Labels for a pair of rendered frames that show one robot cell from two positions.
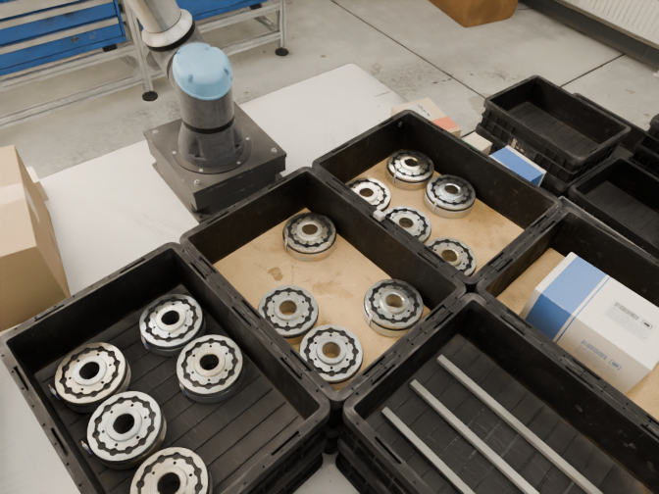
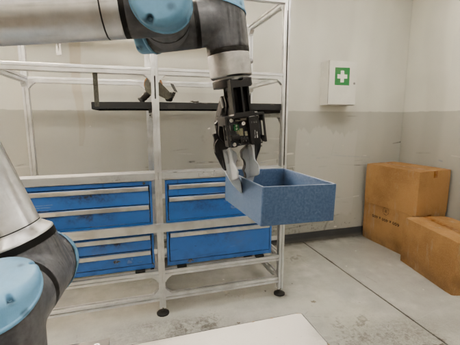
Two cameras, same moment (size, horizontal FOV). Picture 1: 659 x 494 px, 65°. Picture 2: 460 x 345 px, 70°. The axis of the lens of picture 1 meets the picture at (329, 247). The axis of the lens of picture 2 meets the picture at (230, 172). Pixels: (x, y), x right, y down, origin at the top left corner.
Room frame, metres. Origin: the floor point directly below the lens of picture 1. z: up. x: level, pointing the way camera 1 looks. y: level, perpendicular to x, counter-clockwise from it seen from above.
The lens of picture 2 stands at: (0.70, -0.20, 1.26)
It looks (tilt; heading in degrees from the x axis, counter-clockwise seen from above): 9 degrees down; 24
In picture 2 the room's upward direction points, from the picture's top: straight up
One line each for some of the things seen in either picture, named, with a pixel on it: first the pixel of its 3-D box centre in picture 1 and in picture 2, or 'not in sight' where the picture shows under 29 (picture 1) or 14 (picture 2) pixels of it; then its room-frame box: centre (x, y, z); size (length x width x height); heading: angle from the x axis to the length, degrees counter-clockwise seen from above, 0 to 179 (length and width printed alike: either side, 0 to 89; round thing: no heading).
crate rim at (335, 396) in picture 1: (319, 267); not in sight; (0.54, 0.01, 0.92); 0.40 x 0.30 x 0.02; 46
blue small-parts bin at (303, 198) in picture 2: not in sight; (274, 192); (1.34, -0.01, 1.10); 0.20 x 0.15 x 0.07; 43
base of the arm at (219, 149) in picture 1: (209, 129); not in sight; (0.96, 0.29, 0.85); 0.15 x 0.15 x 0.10
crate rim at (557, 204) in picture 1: (432, 187); not in sight; (0.75, -0.19, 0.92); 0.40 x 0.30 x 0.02; 46
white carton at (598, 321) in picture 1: (595, 321); not in sight; (0.50, -0.46, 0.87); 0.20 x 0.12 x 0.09; 47
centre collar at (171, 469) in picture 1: (169, 484); not in sight; (0.19, 0.19, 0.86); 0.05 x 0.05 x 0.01
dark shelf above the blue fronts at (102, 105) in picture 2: not in sight; (190, 108); (2.64, 0.96, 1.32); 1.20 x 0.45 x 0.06; 131
